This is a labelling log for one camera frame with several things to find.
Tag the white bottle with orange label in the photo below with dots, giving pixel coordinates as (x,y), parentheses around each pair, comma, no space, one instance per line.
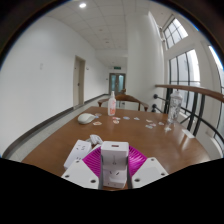
(112,105)

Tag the green exit sign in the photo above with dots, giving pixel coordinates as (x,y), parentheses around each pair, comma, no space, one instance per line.
(116,67)

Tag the slanted high window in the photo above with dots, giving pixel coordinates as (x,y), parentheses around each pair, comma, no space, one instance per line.
(175,32)

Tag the small colourful sticker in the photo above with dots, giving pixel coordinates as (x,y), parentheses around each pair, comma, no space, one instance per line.
(116,118)
(115,122)
(136,118)
(149,121)
(97,115)
(97,123)
(126,117)
(149,126)
(153,124)
(161,123)

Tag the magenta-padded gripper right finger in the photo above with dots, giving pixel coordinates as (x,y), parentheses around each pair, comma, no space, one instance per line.
(148,171)

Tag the beige wall door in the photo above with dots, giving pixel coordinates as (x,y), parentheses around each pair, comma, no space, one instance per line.
(79,81)

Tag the white computer mouse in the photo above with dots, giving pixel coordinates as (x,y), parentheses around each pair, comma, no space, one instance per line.
(86,118)

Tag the white charger block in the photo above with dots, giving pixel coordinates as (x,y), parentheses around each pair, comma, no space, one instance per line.
(115,153)

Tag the tall window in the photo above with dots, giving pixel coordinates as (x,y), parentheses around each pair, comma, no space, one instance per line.
(185,71)

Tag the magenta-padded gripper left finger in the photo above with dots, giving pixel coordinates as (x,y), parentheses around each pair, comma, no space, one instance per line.
(81,173)

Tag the round ceiling light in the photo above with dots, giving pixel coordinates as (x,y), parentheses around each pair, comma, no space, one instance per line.
(82,5)

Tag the glass double door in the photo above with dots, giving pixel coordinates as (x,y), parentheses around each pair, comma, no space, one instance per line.
(117,83)

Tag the clear plastic bottle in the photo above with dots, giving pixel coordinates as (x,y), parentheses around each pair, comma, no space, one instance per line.
(174,109)

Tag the wooden handrail with black bars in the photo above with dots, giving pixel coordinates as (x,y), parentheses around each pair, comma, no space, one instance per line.
(196,100)

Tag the brown wooden chair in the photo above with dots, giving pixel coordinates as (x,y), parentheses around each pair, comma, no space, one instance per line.
(124,98)

